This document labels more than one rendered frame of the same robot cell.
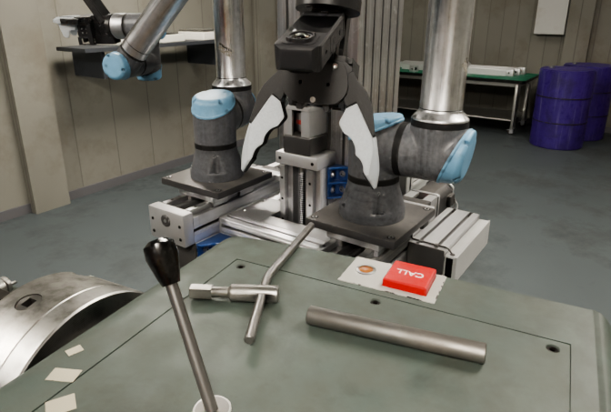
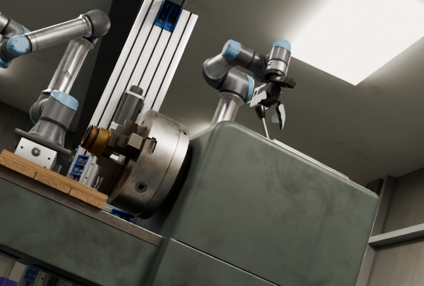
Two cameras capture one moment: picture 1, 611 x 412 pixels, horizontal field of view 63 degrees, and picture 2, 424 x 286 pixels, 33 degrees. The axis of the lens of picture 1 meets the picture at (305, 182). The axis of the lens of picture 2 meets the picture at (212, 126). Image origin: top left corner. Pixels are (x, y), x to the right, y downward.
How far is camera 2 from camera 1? 2.27 m
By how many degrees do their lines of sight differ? 57
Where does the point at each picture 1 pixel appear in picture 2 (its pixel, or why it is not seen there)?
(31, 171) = not seen: outside the picture
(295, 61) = (291, 83)
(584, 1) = not seen: hidden behind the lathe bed
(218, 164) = (59, 137)
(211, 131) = (66, 115)
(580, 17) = not seen: hidden behind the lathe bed
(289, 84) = (269, 89)
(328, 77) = (278, 94)
